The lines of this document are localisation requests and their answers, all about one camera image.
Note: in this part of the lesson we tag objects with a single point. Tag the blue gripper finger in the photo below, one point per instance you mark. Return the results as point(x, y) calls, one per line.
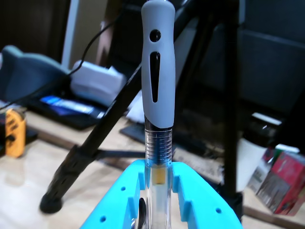
point(114, 202)
point(205, 202)

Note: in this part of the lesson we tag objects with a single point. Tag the grey grip clear pen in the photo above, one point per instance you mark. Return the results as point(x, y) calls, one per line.
point(158, 71)

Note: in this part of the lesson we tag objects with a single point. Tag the black tripod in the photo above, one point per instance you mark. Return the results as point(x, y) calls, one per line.
point(71, 171)

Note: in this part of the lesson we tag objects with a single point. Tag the white paper cup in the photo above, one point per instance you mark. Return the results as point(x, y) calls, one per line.
point(250, 162)

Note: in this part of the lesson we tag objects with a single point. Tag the black flat device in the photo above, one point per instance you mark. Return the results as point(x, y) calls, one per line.
point(133, 132)

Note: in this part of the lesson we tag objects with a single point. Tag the red cardboard box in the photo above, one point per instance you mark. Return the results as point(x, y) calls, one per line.
point(286, 183)

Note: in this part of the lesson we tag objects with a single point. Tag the black box white top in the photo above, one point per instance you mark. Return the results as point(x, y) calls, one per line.
point(268, 126)

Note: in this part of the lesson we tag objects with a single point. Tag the yellow black device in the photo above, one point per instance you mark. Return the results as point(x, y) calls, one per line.
point(15, 133)

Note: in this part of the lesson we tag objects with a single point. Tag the dark grey cabinet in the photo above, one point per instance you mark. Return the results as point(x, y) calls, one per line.
point(271, 66)

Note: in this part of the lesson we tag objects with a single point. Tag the blue grey chair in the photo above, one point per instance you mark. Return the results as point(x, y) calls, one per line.
point(31, 69)

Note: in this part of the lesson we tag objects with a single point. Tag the white vertical post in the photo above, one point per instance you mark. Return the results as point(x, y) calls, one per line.
point(70, 31)

